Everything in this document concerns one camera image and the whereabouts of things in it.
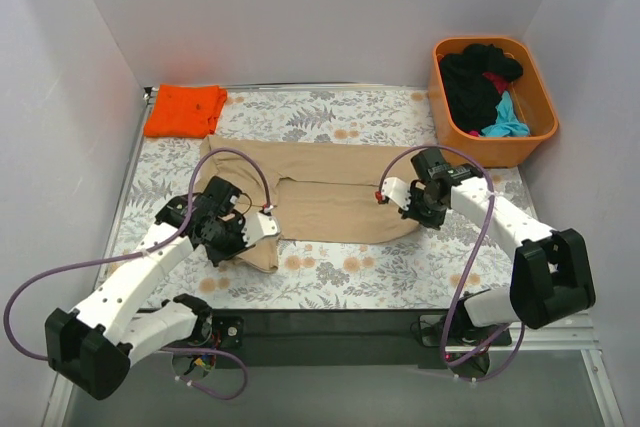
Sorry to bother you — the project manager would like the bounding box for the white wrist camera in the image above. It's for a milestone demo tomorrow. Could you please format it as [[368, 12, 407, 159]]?
[[375, 177, 411, 212], [241, 212, 281, 248]]

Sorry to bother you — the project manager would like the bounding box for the red garment in basket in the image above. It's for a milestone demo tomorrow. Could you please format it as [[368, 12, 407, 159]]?
[[483, 72, 509, 96]]

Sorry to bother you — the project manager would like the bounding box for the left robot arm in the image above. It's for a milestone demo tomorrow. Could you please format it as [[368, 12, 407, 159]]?
[[45, 177, 245, 400]]

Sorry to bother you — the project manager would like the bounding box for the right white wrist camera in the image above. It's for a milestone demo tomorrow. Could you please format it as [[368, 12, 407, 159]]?
[[375, 177, 411, 212]]

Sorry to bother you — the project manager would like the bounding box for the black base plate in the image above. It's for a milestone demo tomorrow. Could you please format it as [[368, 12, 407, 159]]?
[[154, 307, 513, 369]]

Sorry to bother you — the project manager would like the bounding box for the aluminium mounting rail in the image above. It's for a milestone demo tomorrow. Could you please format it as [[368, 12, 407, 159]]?
[[43, 314, 623, 426]]

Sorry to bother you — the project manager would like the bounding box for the folded orange t shirt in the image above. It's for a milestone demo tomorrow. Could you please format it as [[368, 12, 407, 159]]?
[[143, 84, 228, 139]]

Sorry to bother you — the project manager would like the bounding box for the floral table mat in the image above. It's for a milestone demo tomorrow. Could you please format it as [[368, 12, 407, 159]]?
[[113, 88, 511, 309]]

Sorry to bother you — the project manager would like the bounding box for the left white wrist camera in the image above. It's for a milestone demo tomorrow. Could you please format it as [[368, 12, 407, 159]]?
[[241, 212, 281, 248]]

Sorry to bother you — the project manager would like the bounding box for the orange plastic basket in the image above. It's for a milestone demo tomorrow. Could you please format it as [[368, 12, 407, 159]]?
[[428, 37, 559, 167]]

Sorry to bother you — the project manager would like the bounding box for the beige t shirt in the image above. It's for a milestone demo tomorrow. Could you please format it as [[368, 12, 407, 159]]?
[[195, 135, 419, 244]]

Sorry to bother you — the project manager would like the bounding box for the turquoise garment in basket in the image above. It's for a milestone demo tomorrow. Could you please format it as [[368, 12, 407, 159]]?
[[481, 91, 530, 138]]

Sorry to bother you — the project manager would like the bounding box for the black t shirt in basket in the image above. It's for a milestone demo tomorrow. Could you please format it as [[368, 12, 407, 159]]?
[[439, 43, 524, 132]]

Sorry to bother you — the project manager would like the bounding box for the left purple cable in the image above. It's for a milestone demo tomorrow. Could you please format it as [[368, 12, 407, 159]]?
[[3, 147, 277, 401]]

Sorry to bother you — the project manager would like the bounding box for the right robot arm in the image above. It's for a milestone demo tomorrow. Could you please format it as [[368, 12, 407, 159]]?
[[380, 147, 596, 345]]

